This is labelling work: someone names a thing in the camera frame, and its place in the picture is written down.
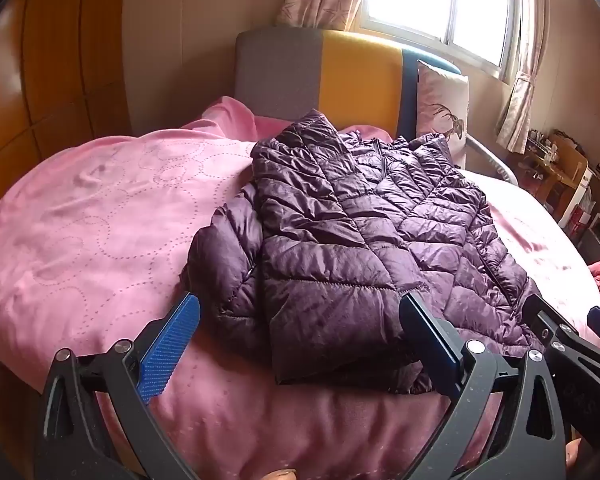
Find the grey metal bed rail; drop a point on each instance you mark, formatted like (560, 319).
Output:
(495, 157)

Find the pink bedspread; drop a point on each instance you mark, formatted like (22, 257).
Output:
(95, 230)

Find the person's left hand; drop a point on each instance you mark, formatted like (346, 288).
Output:
(280, 474)

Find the purple puffer jacket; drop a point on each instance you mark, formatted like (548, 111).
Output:
(350, 240)

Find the grey yellow blue headboard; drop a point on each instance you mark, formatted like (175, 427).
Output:
(340, 75)

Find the wooden wardrobe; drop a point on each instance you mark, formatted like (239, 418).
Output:
(40, 85)

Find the large window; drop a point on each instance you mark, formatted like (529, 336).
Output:
(440, 0)

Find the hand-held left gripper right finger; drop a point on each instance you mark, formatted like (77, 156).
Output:
(430, 347)

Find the cluttered wooden desk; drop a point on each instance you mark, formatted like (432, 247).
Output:
(562, 170)

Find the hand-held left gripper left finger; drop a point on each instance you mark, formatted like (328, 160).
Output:
(172, 345)

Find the pink printed pillow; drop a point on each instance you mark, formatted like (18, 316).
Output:
(442, 105)

